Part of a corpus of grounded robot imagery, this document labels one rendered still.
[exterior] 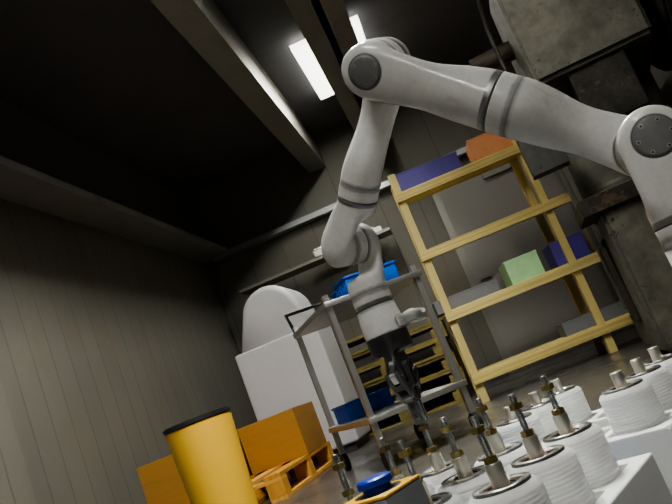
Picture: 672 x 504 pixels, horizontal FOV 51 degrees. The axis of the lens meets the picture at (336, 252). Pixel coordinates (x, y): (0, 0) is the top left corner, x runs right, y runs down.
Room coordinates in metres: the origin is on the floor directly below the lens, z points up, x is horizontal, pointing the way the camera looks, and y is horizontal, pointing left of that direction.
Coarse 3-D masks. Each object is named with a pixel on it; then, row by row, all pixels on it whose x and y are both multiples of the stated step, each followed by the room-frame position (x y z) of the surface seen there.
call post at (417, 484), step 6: (414, 480) 0.80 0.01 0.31; (420, 480) 0.80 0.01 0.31; (408, 486) 0.79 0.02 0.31; (414, 486) 0.79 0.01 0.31; (420, 486) 0.80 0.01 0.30; (396, 492) 0.77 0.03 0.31; (402, 492) 0.77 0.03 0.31; (408, 492) 0.78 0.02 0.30; (414, 492) 0.79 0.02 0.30; (420, 492) 0.80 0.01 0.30; (390, 498) 0.76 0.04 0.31; (396, 498) 0.76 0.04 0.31; (402, 498) 0.77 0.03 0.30; (408, 498) 0.78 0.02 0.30; (414, 498) 0.79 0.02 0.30; (420, 498) 0.79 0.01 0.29; (426, 498) 0.80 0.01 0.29
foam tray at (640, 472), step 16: (624, 464) 1.12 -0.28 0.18; (640, 464) 1.08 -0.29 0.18; (656, 464) 1.12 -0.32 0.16; (624, 480) 1.02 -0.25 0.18; (640, 480) 1.05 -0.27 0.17; (656, 480) 1.10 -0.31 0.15; (608, 496) 0.98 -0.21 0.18; (624, 496) 0.99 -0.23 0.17; (640, 496) 1.03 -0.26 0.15; (656, 496) 1.07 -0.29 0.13
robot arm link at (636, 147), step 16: (640, 112) 0.92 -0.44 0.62; (656, 112) 0.92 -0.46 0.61; (624, 128) 0.93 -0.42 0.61; (640, 128) 0.92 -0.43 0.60; (656, 128) 0.92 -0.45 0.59; (624, 144) 0.93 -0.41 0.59; (640, 144) 0.92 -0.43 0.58; (656, 144) 0.92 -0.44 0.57; (624, 160) 0.94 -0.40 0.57; (640, 160) 0.93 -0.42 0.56; (656, 160) 0.92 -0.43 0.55; (640, 176) 0.94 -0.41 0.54; (656, 176) 0.93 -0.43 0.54; (640, 192) 0.94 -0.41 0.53; (656, 192) 0.93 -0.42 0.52; (656, 208) 0.94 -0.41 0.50; (656, 224) 0.96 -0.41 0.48
